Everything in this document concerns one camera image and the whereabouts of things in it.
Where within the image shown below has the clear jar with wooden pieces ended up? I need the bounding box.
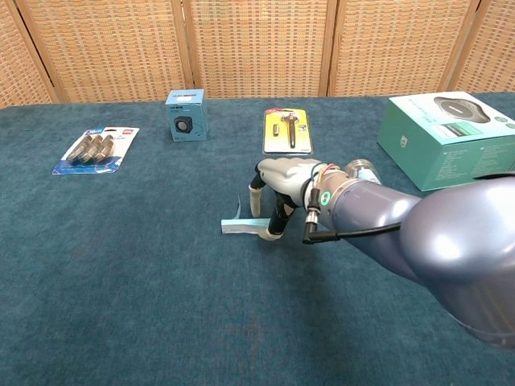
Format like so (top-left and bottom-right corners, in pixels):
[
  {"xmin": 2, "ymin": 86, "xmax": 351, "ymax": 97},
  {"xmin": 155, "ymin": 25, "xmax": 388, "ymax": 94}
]
[{"xmin": 344, "ymin": 158, "xmax": 381, "ymax": 186}]

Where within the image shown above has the multicoloured wrist wire bundle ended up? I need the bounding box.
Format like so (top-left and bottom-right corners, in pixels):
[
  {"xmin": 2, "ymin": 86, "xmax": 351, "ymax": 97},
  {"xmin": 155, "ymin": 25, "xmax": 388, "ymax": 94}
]
[{"xmin": 307, "ymin": 161, "xmax": 337, "ymax": 185}]

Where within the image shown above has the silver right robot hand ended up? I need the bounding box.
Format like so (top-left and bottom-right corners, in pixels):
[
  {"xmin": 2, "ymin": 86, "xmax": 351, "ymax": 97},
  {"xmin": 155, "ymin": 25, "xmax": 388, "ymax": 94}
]
[{"xmin": 248, "ymin": 156, "xmax": 323, "ymax": 243}]

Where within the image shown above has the blue sticky note pad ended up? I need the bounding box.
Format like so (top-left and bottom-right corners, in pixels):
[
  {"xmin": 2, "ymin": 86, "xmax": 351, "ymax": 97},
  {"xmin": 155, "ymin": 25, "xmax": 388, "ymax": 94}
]
[{"xmin": 220, "ymin": 195, "xmax": 271, "ymax": 236}]

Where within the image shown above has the black arm cable with connector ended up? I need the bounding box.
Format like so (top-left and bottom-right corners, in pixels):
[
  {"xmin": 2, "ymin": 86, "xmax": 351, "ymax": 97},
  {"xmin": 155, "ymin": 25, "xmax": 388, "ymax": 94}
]
[{"xmin": 302, "ymin": 187, "xmax": 403, "ymax": 245}]

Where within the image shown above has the large green product box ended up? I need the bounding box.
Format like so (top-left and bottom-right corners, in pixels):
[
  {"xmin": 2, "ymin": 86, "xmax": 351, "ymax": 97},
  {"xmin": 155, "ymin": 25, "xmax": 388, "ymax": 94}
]
[{"xmin": 376, "ymin": 91, "xmax": 515, "ymax": 192}]

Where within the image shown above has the yellow tool blister pack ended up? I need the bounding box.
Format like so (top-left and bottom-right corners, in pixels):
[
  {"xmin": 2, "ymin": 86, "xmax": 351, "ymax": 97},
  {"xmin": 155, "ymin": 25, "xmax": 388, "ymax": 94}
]
[{"xmin": 262, "ymin": 107, "xmax": 314, "ymax": 156}]

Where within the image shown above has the teal table cloth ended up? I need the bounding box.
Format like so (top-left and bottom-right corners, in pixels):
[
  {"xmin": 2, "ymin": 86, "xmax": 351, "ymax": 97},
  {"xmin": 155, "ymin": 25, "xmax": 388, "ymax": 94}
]
[{"xmin": 0, "ymin": 92, "xmax": 515, "ymax": 386}]

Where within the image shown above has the small blue speaker box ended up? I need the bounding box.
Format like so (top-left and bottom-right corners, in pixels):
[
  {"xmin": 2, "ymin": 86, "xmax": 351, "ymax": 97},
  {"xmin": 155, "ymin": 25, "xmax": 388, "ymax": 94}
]
[{"xmin": 164, "ymin": 88, "xmax": 210, "ymax": 142}]

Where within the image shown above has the woven rattan folding screen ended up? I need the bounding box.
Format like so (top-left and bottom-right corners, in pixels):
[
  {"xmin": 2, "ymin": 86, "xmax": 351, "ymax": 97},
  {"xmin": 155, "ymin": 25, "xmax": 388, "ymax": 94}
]
[{"xmin": 0, "ymin": 0, "xmax": 515, "ymax": 109}]

